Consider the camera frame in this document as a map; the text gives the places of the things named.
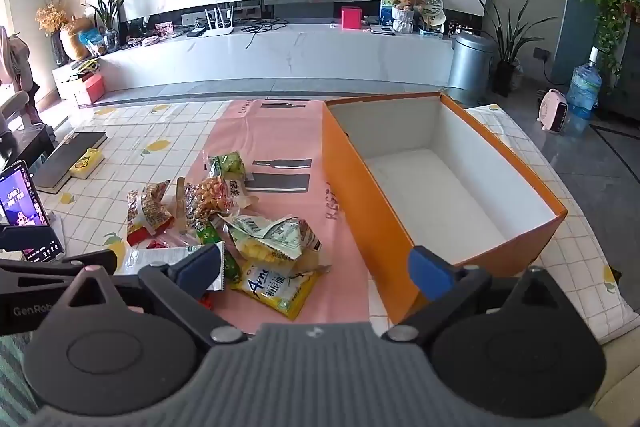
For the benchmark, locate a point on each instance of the tall plant in black pot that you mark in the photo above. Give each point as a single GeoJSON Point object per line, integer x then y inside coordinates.
{"type": "Point", "coordinates": [505, 77]}

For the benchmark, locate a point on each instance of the blue packet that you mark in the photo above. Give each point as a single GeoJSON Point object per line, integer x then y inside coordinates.
{"type": "Point", "coordinates": [92, 38]}

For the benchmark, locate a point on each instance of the white chair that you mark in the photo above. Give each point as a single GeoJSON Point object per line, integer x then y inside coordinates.
{"type": "Point", "coordinates": [15, 107]}

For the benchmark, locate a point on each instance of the blue printed box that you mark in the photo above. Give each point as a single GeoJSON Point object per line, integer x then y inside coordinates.
{"type": "Point", "coordinates": [387, 7]}

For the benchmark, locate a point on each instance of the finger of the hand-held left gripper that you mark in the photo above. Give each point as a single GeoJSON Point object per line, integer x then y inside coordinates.
{"type": "Point", "coordinates": [25, 238]}
{"type": "Point", "coordinates": [45, 269]}

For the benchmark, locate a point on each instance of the white storage box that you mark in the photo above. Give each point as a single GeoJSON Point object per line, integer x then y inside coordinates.
{"type": "Point", "coordinates": [65, 82]}

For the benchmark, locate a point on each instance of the silver trash can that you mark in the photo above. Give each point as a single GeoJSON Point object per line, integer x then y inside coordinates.
{"type": "Point", "coordinates": [470, 67]}

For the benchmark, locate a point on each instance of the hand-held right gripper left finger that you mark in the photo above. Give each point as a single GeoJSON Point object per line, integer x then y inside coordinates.
{"type": "Point", "coordinates": [202, 264]}

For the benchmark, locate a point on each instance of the checked lemon tablecloth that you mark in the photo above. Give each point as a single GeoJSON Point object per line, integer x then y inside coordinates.
{"type": "Point", "coordinates": [150, 132]}

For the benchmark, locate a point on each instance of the orange cardboard box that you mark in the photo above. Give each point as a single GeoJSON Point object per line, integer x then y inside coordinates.
{"type": "Point", "coordinates": [350, 187]}

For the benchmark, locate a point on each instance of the white green snack packet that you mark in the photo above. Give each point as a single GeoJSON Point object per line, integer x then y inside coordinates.
{"type": "Point", "coordinates": [265, 232]}

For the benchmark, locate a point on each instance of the black book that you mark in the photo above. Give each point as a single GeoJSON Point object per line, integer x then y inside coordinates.
{"type": "Point", "coordinates": [65, 162]}

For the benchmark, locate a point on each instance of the smartphone with lit screen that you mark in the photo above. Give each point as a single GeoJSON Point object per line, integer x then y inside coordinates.
{"type": "Point", "coordinates": [22, 197]}

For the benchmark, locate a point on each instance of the beige pouch with white label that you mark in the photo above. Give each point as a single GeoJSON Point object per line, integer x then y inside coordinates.
{"type": "Point", "coordinates": [236, 189]}

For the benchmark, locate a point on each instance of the red snack packet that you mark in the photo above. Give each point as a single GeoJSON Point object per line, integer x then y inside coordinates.
{"type": "Point", "coordinates": [147, 214]}

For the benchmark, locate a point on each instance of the dried yellow flowers in vase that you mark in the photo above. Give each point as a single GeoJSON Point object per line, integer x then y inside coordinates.
{"type": "Point", "coordinates": [50, 17]}

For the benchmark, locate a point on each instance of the blue water jug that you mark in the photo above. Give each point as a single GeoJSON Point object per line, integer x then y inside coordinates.
{"type": "Point", "coordinates": [582, 89]}

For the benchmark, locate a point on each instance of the pink printed table mat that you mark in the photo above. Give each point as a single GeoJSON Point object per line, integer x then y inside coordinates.
{"type": "Point", "coordinates": [280, 132]}

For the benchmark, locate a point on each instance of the red storage box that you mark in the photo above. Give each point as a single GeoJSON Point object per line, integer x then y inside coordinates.
{"type": "Point", "coordinates": [94, 88]}

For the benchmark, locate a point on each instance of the red box on console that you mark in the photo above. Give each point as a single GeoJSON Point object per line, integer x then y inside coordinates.
{"type": "Point", "coordinates": [352, 18]}

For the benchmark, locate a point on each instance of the pink cloth on rack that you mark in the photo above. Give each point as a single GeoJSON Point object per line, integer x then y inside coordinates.
{"type": "Point", "coordinates": [15, 57]}

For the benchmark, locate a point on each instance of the round hand fan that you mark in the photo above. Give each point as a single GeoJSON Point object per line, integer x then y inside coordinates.
{"type": "Point", "coordinates": [431, 4]}

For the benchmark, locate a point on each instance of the potted plant with long leaves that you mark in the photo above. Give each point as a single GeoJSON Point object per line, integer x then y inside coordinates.
{"type": "Point", "coordinates": [107, 14]}

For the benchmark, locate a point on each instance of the green leafy vine plant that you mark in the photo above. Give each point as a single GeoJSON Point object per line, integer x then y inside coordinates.
{"type": "Point", "coordinates": [612, 7]}

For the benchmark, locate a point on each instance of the small photo frame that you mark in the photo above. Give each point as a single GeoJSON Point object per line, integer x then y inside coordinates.
{"type": "Point", "coordinates": [164, 29]}

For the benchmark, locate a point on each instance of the black side table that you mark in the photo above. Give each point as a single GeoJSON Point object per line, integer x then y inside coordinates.
{"type": "Point", "coordinates": [25, 147]}

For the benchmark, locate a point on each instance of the round yellow vase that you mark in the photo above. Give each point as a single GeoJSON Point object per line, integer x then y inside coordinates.
{"type": "Point", "coordinates": [72, 42]}

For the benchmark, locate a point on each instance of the yellow tissue pack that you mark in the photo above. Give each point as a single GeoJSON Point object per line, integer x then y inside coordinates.
{"type": "Point", "coordinates": [85, 164]}

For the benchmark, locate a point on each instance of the white router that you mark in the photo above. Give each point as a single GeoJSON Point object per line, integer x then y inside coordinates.
{"type": "Point", "coordinates": [216, 31]}

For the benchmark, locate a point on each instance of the pink space heater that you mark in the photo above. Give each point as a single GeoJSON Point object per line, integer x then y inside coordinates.
{"type": "Point", "coordinates": [552, 109]}

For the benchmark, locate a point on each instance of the yellow snack packet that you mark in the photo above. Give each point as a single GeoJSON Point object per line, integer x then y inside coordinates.
{"type": "Point", "coordinates": [275, 289]}

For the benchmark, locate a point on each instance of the white marble television console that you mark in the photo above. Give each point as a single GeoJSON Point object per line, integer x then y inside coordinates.
{"type": "Point", "coordinates": [300, 52]}

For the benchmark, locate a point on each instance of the clear peanut packet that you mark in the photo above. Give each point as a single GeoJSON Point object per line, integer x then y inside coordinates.
{"type": "Point", "coordinates": [207, 197]}

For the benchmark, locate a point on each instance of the small green snack packet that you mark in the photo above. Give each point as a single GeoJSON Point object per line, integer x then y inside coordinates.
{"type": "Point", "coordinates": [210, 234]}

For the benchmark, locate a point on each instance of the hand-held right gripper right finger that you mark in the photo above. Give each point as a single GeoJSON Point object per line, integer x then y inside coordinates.
{"type": "Point", "coordinates": [430, 272]}

